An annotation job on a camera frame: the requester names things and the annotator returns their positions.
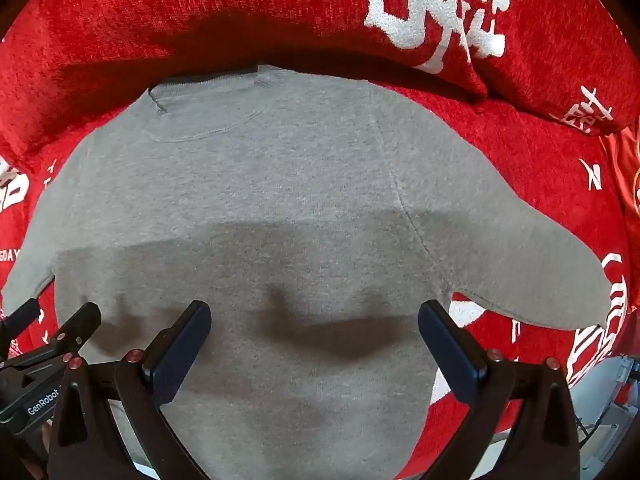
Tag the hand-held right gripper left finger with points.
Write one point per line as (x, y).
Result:
(176, 360)

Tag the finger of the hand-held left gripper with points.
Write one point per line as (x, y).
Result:
(21, 316)
(81, 324)

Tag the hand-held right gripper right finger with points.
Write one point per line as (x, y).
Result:
(452, 355)

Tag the grey sweater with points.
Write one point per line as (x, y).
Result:
(280, 195)

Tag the red printed blanket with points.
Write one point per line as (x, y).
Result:
(540, 180)

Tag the red satin cloth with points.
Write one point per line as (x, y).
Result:
(629, 175)

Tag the red pillow small white print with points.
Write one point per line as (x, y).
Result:
(565, 65)

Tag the red pillow large white print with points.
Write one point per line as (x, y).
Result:
(300, 5)

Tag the white bed frame edge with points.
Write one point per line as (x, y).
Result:
(607, 400)

